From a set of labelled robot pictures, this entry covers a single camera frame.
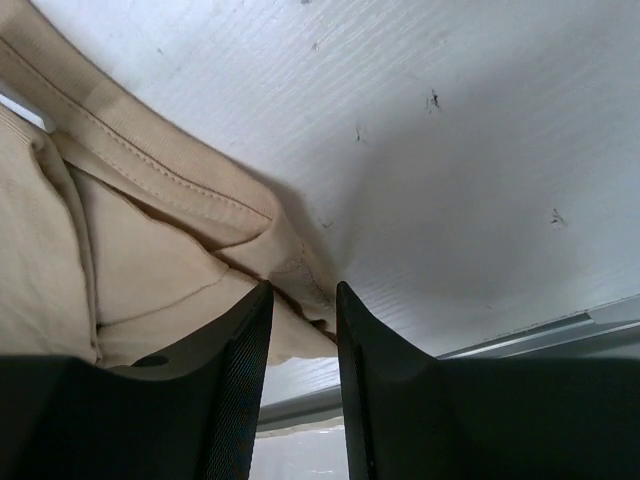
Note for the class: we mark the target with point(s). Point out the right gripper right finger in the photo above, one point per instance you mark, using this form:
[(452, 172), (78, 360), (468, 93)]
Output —
[(408, 415)]

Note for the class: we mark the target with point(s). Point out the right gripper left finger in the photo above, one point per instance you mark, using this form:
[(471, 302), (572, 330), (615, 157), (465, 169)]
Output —
[(188, 411)]

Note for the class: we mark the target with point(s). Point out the beige t shirt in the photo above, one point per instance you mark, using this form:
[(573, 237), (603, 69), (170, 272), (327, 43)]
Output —
[(121, 233)]

